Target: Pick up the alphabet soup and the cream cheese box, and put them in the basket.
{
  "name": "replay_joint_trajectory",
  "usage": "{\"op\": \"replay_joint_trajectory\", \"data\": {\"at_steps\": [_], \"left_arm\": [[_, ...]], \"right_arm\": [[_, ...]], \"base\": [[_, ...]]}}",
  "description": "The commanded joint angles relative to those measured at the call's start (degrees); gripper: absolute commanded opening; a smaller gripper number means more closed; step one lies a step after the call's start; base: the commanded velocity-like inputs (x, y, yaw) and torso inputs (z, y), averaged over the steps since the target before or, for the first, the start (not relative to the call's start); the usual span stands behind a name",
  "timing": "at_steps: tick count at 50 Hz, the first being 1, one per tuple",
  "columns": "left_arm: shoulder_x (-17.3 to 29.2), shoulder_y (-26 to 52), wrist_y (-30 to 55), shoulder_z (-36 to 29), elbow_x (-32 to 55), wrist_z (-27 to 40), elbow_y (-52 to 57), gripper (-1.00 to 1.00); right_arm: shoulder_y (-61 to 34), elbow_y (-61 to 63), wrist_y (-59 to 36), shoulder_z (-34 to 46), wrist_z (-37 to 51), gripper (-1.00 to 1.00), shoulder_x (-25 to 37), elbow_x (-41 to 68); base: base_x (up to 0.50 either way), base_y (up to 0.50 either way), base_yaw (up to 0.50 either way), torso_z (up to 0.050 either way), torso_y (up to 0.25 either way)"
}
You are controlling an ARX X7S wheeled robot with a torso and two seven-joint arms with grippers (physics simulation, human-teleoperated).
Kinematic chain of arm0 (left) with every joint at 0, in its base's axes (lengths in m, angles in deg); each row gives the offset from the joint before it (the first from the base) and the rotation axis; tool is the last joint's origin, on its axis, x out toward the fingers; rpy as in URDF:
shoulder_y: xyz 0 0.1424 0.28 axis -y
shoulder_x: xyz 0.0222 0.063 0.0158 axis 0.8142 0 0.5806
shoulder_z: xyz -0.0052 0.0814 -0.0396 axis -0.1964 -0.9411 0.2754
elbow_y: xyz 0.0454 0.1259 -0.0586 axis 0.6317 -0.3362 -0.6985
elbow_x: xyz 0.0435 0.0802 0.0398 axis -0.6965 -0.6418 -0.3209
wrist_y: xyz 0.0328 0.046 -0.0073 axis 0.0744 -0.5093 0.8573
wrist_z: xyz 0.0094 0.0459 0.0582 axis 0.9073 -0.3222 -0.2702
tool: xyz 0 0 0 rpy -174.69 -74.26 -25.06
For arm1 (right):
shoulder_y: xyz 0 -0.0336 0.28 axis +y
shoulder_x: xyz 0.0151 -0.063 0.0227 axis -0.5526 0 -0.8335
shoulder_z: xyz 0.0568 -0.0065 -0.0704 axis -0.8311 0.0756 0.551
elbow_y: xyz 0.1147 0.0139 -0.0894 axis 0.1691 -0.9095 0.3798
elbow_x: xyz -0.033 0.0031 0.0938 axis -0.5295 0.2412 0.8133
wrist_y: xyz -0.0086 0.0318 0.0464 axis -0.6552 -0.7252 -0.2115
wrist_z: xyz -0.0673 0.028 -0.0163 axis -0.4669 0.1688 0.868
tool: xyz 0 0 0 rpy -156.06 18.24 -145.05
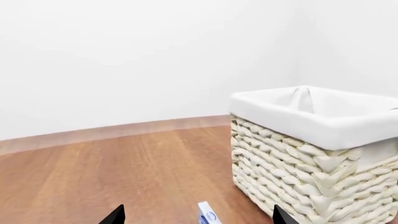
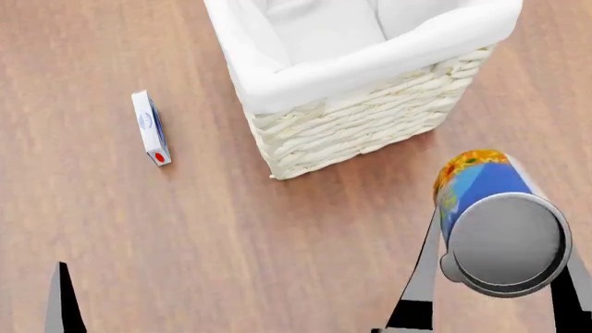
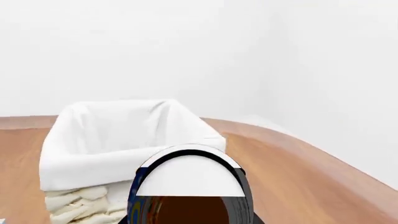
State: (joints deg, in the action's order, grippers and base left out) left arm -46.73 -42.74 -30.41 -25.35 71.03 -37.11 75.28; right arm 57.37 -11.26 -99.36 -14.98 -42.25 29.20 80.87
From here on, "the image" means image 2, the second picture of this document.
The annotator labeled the white cream cheese box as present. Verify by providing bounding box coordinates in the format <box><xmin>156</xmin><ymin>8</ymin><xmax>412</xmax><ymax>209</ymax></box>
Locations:
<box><xmin>130</xmin><ymin>89</ymin><xmax>173</xmax><ymax>167</ymax></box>

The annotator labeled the white woven wicker basket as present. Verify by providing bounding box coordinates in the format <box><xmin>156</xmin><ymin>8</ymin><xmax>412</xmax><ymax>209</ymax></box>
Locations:
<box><xmin>241</xmin><ymin>43</ymin><xmax>499</xmax><ymax>181</ymax></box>

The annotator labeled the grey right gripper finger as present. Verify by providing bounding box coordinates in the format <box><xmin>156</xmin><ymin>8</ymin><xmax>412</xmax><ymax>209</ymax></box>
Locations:
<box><xmin>549</xmin><ymin>247</ymin><xmax>592</xmax><ymax>333</ymax></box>
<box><xmin>385</xmin><ymin>205</ymin><xmax>441</xmax><ymax>331</ymax></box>

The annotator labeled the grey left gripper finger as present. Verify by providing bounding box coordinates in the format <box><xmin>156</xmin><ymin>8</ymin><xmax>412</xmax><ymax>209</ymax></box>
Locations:
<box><xmin>44</xmin><ymin>261</ymin><xmax>88</xmax><ymax>333</ymax></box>

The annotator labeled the white cloth basket liner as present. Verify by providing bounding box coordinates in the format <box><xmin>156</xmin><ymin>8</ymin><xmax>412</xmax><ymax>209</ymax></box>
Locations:
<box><xmin>203</xmin><ymin>0</ymin><xmax>524</xmax><ymax>116</ymax></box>

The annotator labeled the blue alphabet soup can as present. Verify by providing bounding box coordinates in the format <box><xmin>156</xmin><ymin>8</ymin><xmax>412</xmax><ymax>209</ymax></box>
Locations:
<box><xmin>433</xmin><ymin>148</ymin><xmax>574</xmax><ymax>299</ymax></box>

